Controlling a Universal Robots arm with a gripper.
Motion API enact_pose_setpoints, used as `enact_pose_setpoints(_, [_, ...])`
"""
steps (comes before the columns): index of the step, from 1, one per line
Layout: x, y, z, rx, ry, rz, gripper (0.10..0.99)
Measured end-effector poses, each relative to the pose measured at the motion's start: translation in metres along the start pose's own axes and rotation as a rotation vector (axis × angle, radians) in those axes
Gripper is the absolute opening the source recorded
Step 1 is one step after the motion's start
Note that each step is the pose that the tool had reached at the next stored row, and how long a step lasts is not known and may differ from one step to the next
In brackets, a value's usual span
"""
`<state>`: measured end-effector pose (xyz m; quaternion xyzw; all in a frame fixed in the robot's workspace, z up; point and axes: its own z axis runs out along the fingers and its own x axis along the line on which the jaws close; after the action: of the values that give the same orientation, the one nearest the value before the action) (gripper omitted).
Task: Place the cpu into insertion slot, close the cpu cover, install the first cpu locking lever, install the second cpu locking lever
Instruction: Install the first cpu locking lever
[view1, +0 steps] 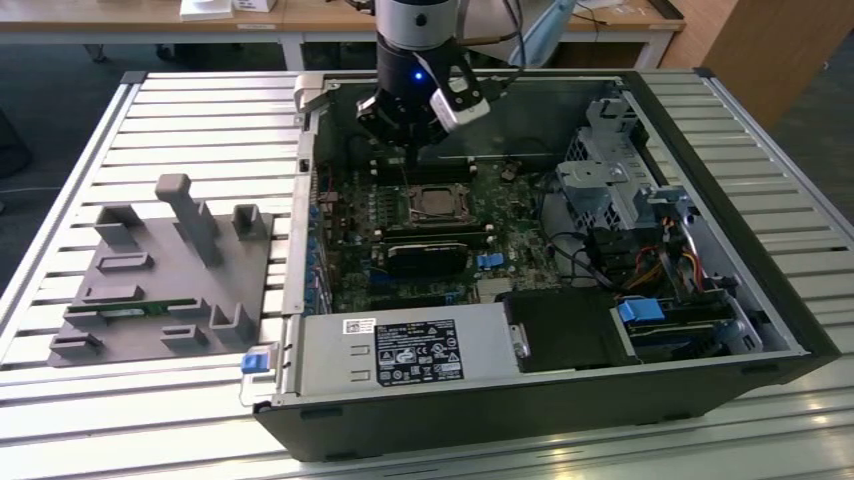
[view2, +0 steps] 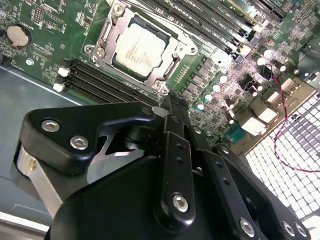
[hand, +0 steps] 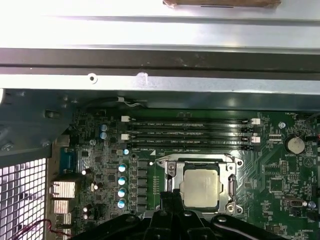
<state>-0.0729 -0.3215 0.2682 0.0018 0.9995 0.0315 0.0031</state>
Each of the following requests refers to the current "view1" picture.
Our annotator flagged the silver power supply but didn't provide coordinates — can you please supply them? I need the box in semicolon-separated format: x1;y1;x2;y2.
290;302;523;397

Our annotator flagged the hard disk in blue carrier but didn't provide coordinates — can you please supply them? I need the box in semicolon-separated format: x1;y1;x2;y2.
616;294;741;354

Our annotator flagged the wooden cabinet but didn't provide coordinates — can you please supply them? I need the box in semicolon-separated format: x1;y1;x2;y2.
656;0;854;130

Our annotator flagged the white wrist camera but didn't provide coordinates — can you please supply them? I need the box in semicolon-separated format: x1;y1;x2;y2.
427;64;493;134

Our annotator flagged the pale blue teach pendant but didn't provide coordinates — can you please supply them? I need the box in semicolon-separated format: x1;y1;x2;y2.
513;0;576;70

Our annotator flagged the green motherboard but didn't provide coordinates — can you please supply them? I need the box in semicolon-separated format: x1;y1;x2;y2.
309;158;568;312

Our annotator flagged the wooden desk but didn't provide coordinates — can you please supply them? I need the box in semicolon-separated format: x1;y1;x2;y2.
0;0;688;71

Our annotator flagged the black RAM slot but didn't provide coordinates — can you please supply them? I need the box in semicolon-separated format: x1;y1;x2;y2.
397;158;472;174
397;170;472;185
380;233;488;247
383;225;485;238

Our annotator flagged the yellow red wire bundle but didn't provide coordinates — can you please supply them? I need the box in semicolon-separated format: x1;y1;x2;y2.
629;214;707;294

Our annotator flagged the small silver heatsink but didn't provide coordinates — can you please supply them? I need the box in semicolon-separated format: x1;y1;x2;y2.
475;278;519;304

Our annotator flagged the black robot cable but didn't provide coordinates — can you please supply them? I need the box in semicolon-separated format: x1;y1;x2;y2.
463;0;529;99

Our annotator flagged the blue plastic latch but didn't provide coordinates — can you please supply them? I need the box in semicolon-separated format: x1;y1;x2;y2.
238;344;278;377

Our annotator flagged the black open PC case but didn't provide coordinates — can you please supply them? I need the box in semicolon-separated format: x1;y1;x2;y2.
249;69;842;464

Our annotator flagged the green RAM stick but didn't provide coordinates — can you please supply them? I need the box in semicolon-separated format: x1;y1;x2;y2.
65;298;201;319

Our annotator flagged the metal drive cage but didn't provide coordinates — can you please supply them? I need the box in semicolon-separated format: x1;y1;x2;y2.
553;97;672;232

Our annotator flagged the black plastic shroud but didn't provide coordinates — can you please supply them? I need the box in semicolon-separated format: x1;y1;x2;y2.
497;288;636;374

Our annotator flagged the grey parts rack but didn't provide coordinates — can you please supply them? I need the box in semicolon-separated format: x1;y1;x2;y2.
49;173;278;370

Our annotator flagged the CPU socket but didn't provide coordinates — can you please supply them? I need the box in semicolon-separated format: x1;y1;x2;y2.
404;182;477;226

